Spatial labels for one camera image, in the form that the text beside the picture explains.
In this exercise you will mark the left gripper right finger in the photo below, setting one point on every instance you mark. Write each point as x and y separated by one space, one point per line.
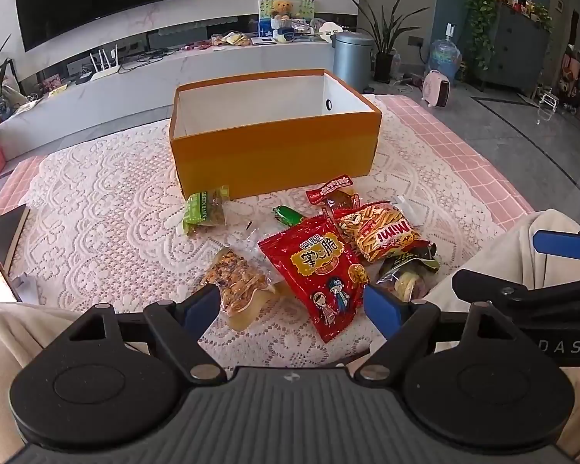
408 329

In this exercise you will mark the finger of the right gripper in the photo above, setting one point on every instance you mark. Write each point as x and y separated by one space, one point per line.
559 303
560 244

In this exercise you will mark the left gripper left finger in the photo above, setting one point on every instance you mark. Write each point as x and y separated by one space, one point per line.
175 330

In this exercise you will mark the black dried fruit pack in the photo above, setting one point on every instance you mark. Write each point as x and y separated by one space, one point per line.
408 275

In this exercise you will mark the red chips snack bag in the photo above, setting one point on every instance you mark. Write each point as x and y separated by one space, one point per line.
322 271

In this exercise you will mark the Mimi shrimp stick bag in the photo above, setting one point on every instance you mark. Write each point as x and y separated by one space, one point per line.
379 229

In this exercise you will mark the mixed nuts clear pack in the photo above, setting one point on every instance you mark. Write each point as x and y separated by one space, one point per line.
245 289

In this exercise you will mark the clear white candy pack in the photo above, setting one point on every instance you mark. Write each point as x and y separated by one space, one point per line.
246 243

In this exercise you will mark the white lace tablecloth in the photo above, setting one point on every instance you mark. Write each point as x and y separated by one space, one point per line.
105 226

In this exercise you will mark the green pea snack pack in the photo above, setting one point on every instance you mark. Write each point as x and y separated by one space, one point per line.
205 209

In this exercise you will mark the pink checkered table cover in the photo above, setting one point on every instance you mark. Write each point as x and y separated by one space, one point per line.
504 201

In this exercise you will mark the red braised meat pack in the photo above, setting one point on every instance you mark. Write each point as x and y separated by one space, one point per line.
336 194

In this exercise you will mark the green sausage stick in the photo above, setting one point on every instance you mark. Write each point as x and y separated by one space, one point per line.
287 216

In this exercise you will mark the orange cardboard box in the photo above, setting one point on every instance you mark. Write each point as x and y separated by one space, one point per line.
260 133

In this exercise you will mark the pink small heater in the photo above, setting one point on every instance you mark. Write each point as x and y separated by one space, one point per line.
435 89

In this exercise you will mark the dark teal cabinet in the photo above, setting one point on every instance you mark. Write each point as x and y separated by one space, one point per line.
519 47

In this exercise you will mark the blue water jug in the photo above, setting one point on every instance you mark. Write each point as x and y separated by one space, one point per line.
445 56

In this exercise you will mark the white tv console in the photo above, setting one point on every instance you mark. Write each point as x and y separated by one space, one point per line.
148 87

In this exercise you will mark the white wifi router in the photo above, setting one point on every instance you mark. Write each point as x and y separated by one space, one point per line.
105 62

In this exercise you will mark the trailing ivy plant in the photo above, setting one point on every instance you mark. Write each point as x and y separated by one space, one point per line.
481 16

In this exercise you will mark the grey metal trash bin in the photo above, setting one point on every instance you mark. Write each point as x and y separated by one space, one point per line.
352 58

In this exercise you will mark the potted green plant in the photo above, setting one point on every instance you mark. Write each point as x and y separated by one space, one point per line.
385 29

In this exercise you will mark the teddy bear gift box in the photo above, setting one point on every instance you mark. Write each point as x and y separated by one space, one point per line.
285 20

